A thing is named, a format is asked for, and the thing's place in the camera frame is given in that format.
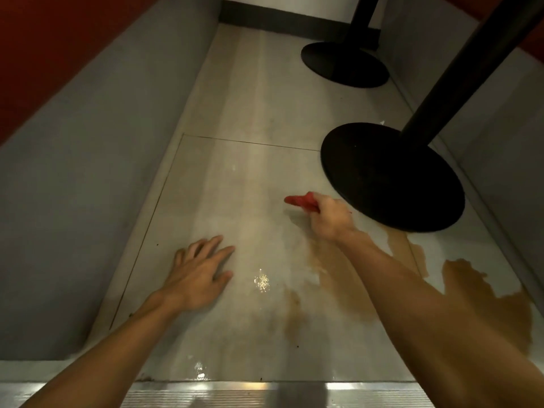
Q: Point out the person's right hand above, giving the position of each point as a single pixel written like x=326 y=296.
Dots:
x=333 y=220

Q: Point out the dark baseboard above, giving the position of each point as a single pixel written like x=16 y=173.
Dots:
x=276 y=22

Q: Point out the ribbed metal threshold strip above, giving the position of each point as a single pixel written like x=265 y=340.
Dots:
x=272 y=397

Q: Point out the black round-base table leg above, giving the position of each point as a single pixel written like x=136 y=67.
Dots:
x=391 y=178
x=344 y=63

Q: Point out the brown liquid spill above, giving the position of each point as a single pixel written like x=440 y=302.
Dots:
x=493 y=301

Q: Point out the person's left hand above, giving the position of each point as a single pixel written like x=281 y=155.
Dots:
x=196 y=280

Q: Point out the person's right fingers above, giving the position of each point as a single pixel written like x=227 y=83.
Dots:
x=326 y=203

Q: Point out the person's left middle finger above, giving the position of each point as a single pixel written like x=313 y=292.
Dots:
x=211 y=247

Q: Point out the person's left little finger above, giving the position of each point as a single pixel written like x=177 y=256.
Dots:
x=180 y=257

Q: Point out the person's left forearm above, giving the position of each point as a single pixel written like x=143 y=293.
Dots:
x=97 y=356

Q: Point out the person's left thumb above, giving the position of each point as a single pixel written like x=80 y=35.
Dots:
x=224 y=279

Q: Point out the red cleaning cloth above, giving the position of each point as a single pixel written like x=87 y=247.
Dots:
x=302 y=202

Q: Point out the person's right forearm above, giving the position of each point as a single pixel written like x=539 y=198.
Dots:
x=425 y=318

